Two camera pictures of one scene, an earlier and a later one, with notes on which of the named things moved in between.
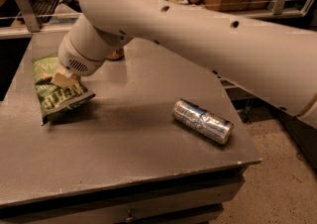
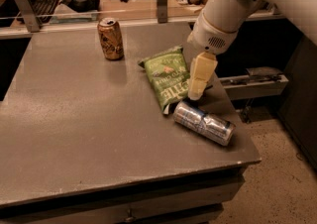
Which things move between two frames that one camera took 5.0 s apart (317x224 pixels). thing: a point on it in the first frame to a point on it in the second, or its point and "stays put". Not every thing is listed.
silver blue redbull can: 203,121 stays put
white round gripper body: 73,56 to 208,37
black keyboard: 44,2 stays put
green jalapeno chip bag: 51,97 to 168,75
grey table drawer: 192,199 stays put
